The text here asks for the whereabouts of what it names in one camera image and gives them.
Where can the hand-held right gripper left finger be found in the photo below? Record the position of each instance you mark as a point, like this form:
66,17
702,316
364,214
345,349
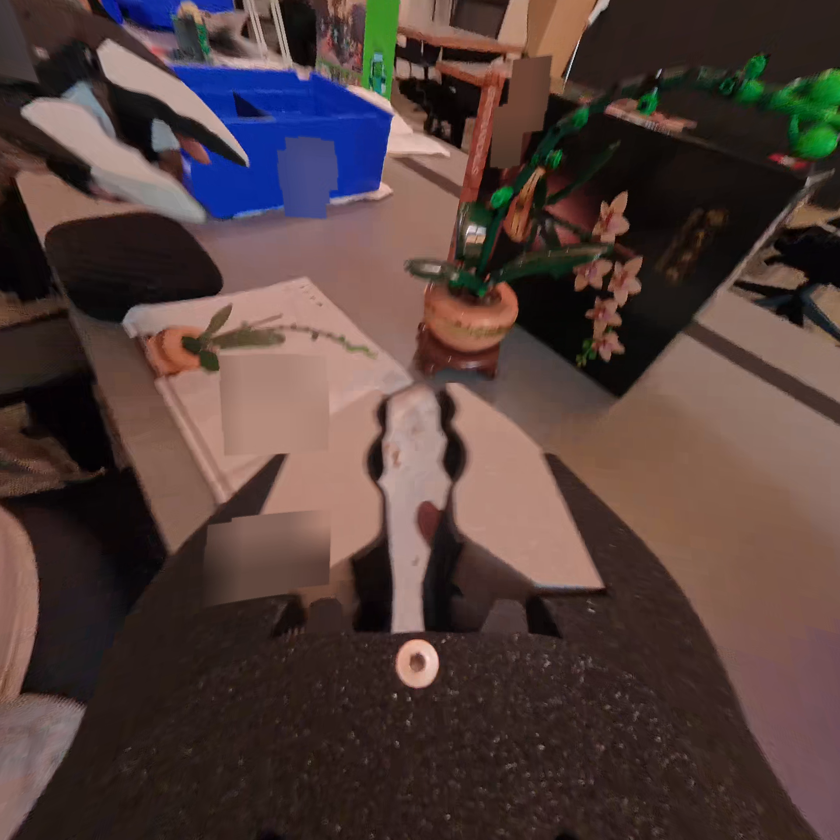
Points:
315,472

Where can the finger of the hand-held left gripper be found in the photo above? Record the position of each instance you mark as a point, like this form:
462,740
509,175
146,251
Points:
164,92
111,161

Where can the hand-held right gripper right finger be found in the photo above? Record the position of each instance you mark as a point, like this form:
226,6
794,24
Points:
512,499

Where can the small brown brick piece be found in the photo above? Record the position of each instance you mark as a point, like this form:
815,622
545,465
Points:
195,149

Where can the brick orchid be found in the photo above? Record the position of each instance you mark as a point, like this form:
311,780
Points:
469,315

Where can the grey desk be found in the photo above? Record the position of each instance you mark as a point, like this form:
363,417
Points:
656,492

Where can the white instruction booklet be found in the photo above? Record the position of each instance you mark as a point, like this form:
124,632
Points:
341,387

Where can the blue plastic bin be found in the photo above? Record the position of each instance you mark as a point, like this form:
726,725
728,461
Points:
262,164

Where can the dark printed product box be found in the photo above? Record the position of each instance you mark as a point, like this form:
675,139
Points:
338,33

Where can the green product box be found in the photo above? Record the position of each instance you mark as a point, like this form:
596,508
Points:
380,46

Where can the white paper sheet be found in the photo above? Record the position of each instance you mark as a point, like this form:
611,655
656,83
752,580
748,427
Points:
413,141

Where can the red-brown wooden table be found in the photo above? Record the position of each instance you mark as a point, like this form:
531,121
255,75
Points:
459,49

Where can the black orchid product box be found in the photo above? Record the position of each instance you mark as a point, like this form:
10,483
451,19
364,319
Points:
689,216

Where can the black chair base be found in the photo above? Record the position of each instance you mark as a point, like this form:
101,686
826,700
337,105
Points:
794,275

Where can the black divider panel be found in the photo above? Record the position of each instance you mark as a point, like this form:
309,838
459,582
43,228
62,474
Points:
689,39

